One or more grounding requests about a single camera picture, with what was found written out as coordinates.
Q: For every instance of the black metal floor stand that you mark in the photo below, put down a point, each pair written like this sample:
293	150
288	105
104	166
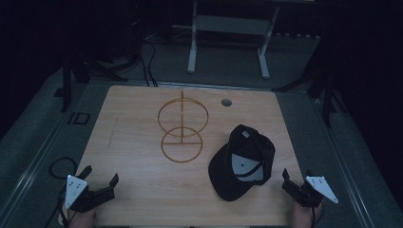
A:
328	95
66	85

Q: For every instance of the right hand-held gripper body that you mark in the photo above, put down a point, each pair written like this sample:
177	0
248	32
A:
304	194

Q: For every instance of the black baseball cap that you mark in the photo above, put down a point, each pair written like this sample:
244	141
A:
236	183

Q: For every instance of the grey round table grommet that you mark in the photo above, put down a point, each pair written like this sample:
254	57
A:
226	102

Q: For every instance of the person's right hand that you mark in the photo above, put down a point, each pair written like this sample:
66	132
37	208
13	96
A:
302	217

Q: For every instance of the person's left hand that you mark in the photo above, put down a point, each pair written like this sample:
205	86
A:
83	219

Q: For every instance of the white metal desk frame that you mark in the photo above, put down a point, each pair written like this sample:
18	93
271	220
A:
233	24

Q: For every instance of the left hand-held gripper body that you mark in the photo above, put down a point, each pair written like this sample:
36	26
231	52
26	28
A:
79	198

